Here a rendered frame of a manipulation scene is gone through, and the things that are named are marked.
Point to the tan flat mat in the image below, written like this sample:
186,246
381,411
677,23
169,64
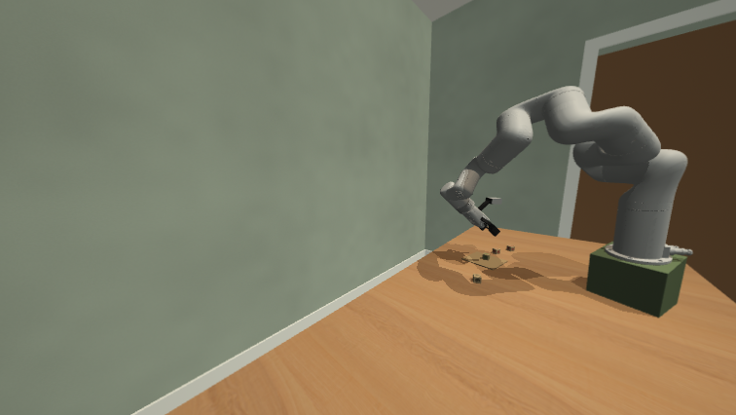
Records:
492,263

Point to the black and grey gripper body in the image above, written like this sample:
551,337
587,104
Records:
474,215

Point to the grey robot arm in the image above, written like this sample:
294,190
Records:
627,148

